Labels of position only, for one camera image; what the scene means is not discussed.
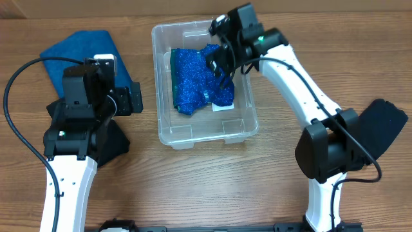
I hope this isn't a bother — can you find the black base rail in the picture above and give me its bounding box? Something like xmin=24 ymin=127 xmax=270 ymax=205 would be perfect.
xmin=96 ymin=218 xmax=364 ymax=232

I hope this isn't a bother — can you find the blue terry towel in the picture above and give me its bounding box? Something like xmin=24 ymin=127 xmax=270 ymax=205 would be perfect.
xmin=39 ymin=30 xmax=132 ymax=98

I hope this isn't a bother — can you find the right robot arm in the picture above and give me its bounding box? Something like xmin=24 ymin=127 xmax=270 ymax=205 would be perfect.
xmin=207 ymin=3 xmax=367 ymax=231

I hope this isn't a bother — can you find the clear plastic storage bin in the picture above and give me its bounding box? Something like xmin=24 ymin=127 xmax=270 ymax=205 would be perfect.
xmin=151 ymin=21 xmax=259 ymax=150

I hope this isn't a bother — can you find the white label sticker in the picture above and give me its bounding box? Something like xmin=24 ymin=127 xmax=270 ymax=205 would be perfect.
xmin=212 ymin=103 xmax=234 ymax=111

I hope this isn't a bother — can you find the black cloth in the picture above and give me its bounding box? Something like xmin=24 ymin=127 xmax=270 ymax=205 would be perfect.
xmin=43 ymin=99 xmax=130 ymax=168
xmin=359 ymin=99 xmax=409 ymax=160

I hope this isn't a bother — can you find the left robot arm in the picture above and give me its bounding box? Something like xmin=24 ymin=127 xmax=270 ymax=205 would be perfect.
xmin=40 ymin=54 xmax=143 ymax=231

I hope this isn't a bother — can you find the sparkly blue fabric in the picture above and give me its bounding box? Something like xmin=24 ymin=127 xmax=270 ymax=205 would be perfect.
xmin=170 ymin=44 xmax=234 ymax=115

